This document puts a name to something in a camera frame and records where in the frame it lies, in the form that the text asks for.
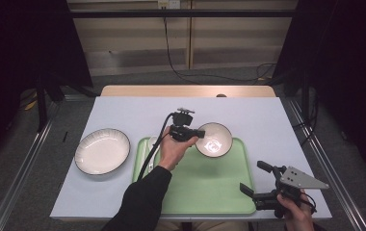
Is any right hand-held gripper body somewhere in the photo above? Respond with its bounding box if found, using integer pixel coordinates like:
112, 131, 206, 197
252, 166, 330, 219

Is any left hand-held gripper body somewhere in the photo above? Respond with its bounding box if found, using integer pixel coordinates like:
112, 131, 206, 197
170, 108, 196, 142

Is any white bowl with dark rim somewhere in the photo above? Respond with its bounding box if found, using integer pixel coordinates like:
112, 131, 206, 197
195, 121, 234, 159

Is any green tray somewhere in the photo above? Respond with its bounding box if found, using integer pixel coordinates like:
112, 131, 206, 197
131, 137, 258, 216

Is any white plate with dark rim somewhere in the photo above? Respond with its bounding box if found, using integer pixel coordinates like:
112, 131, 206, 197
74, 127, 132, 176

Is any person's left hand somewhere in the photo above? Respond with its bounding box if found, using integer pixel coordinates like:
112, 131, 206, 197
157, 125, 200, 172

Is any person's right hand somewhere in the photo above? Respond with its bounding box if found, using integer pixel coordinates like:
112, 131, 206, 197
276, 188, 316, 231

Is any wooden table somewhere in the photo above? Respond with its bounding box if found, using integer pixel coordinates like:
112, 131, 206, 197
100, 85, 277, 98

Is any black horizontal bar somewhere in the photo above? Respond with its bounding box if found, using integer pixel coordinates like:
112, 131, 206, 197
69, 9, 297, 19

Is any dark curtain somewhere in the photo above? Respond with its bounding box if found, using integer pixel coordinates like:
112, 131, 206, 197
272, 0, 366, 186
0, 0, 94, 167

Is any black metal stand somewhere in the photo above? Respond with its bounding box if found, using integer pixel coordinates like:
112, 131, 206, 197
35, 75, 65, 133

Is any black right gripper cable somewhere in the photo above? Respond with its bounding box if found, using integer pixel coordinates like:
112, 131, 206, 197
301, 192, 318, 216

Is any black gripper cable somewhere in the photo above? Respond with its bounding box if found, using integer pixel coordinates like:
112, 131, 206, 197
301, 192, 318, 216
137, 111, 176, 181

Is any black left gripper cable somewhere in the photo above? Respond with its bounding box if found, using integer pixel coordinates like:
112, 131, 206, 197
137, 111, 176, 181

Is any metal floor rail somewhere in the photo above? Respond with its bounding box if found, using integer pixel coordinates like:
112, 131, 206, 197
0, 95, 65, 231
286, 96, 366, 231

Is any black wall cable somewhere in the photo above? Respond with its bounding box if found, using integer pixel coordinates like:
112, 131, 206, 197
163, 16, 277, 83

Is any wooden wall post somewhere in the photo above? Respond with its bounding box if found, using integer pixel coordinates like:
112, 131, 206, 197
186, 0, 195, 70

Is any white wall outlet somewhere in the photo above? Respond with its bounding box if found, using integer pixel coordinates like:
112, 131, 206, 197
157, 0, 182, 10

